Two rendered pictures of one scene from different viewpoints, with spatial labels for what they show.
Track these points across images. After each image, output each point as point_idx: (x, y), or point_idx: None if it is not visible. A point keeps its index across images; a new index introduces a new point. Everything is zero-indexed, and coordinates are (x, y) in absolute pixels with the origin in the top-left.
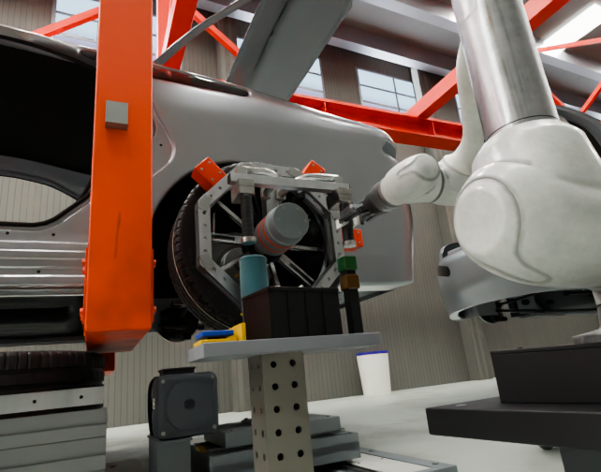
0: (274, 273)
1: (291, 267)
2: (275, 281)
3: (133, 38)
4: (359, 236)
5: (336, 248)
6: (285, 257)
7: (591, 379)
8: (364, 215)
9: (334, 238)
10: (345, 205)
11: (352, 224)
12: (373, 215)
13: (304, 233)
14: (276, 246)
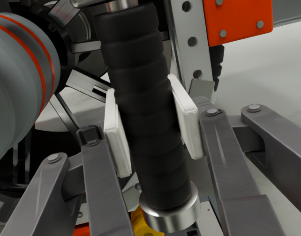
0: (64, 117)
1: (98, 94)
2: (70, 130)
3: None
4: (264, 3)
5: (187, 62)
6: (80, 75)
7: None
8: (216, 197)
9: (180, 32)
10: (119, 36)
11: (178, 121)
12: (292, 193)
13: (4, 147)
14: None
